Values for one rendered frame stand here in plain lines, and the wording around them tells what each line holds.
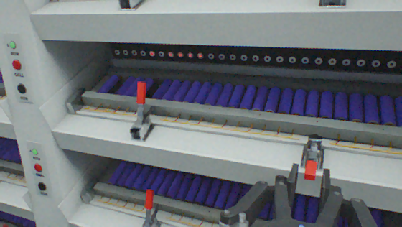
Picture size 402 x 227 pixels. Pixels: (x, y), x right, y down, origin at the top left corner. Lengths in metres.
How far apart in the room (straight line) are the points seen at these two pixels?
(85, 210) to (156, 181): 0.16
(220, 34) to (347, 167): 0.24
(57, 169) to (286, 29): 0.48
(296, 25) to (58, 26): 0.36
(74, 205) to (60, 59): 0.30
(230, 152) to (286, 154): 0.08
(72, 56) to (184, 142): 0.29
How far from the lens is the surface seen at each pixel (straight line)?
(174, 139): 0.53
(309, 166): 0.42
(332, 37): 0.42
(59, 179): 0.69
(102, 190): 0.73
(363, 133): 0.50
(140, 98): 0.53
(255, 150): 0.49
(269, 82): 0.59
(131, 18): 0.49
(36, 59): 0.62
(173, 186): 0.68
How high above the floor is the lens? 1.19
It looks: 21 degrees down
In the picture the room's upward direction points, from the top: 2 degrees counter-clockwise
